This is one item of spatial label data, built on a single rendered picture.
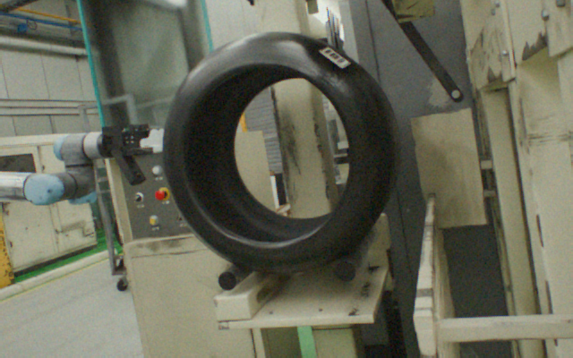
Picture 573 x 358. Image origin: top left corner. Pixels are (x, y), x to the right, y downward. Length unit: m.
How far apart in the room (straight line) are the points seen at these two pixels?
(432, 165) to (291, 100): 0.44
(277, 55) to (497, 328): 0.70
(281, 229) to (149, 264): 0.83
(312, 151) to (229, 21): 10.24
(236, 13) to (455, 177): 10.42
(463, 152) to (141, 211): 1.31
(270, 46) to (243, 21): 10.34
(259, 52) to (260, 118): 9.96
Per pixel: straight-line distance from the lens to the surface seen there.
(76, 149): 1.40
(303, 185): 1.40
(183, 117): 1.11
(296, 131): 1.40
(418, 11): 1.25
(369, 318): 1.06
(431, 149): 1.27
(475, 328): 0.53
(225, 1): 11.69
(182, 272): 1.96
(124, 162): 1.32
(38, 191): 1.29
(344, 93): 0.99
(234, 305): 1.15
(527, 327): 0.54
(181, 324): 2.04
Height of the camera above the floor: 1.19
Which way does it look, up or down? 3 degrees down
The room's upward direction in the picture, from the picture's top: 10 degrees counter-clockwise
